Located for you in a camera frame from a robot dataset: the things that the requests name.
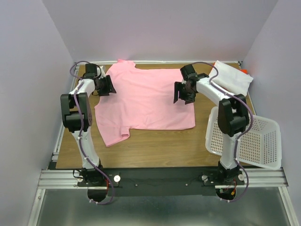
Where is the orange folded t shirt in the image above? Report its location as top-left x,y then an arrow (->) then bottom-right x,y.
213,62 -> 248,90

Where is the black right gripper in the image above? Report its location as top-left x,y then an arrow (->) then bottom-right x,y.
173,81 -> 195,105

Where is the aluminium frame rail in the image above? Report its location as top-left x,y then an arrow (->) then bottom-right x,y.
28,168 -> 299,226

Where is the pink t shirt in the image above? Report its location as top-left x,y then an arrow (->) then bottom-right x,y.
95,59 -> 196,147

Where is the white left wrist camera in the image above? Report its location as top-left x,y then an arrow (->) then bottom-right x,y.
97,65 -> 105,80

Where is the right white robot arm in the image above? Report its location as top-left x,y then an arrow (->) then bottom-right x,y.
174,64 -> 253,185

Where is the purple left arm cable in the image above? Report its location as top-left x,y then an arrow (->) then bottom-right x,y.
70,61 -> 116,206

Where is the white plastic laundry basket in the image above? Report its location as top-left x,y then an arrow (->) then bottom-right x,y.
205,106 -> 282,170

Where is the white folded t shirt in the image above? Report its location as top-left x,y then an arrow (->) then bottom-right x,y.
208,60 -> 254,97

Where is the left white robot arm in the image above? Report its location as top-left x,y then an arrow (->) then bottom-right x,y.
60,61 -> 117,186

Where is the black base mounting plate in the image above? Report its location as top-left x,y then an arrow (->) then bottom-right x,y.
75,167 -> 245,202

